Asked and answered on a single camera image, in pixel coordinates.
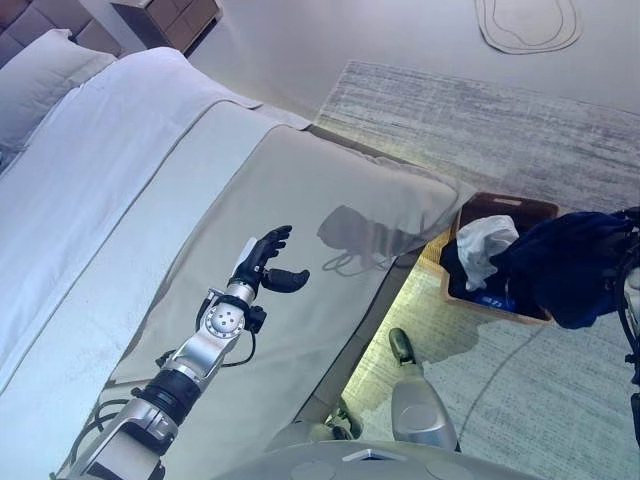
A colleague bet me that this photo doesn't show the brown wicker basket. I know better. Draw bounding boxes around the brown wicker basket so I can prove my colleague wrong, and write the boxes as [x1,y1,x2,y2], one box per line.
[439,192,560,325]

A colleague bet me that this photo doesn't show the dark left robot foot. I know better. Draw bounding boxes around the dark left robot foot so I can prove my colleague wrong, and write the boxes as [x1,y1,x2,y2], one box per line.
[327,397,365,440]

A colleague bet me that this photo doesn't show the light bed pillow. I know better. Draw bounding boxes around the light bed pillow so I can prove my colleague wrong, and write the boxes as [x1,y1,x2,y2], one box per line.
[0,28,119,151]

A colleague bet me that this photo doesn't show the brown padded headboard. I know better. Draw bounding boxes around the brown padded headboard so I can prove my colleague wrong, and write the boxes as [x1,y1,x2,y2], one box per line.
[0,0,126,59]

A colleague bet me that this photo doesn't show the beige upholstered bed frame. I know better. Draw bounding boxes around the beige upholstered bed frame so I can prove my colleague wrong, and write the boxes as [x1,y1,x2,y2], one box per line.
[269,124,476,441]

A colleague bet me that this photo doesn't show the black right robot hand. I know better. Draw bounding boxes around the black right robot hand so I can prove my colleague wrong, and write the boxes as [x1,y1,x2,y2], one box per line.
[613,205,640,274]

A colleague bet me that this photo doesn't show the white bed sheet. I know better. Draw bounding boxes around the white bed sheet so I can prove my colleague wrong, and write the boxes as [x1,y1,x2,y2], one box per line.
[0,47,236,396]

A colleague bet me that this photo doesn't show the bed with beige cover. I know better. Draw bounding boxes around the bed with beige cover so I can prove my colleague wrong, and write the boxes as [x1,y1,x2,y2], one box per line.
[54,124,476,480]

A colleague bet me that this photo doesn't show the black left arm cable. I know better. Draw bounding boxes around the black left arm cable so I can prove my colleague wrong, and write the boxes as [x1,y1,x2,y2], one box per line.
[219,329,259,370]

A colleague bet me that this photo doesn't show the black trousers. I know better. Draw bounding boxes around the black trousers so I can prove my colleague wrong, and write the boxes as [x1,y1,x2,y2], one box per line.
[442,237,519,315]

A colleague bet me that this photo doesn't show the dark robot foot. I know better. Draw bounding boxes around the dark robot foot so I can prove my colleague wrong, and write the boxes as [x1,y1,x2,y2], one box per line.
[388,327,416,366]
[327,397,365,440]

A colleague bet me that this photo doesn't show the white t-shirt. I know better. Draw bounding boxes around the white t-shirt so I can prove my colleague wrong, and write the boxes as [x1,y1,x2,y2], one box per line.
[455,214,521,293]

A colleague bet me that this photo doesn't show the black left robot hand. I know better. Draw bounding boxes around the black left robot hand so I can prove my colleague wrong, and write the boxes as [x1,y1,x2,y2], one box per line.
[230,224,311,293]

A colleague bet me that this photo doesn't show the brown wooden nightstand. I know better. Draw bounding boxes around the brown wooden nightstand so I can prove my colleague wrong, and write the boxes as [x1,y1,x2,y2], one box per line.
[110,0,224,56]

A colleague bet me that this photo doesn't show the silver robot torso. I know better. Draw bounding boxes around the silver robot torso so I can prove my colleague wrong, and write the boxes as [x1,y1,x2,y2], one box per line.
[214,434,506,480]

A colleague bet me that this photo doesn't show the dark right robot foot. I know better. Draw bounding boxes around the dark right robot foot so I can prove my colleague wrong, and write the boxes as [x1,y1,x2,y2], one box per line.
[388,327,416,366]

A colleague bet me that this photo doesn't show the grey woven rug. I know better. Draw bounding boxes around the grey woven rug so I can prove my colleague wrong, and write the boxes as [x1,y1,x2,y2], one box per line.
[312,59,640,480]

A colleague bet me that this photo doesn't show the navy blue shorts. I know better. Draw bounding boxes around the navy blue shorts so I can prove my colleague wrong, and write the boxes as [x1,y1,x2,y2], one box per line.
[504,210,634,330]

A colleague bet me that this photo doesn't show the cream duvet with grey piping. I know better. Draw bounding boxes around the cream duvet with grey piping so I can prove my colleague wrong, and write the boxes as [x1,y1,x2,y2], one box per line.
[0,97,314,480]

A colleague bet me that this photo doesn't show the white round floor mat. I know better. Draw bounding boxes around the white round floor mat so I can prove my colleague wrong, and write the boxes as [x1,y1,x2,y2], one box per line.
[473,0,585,55]

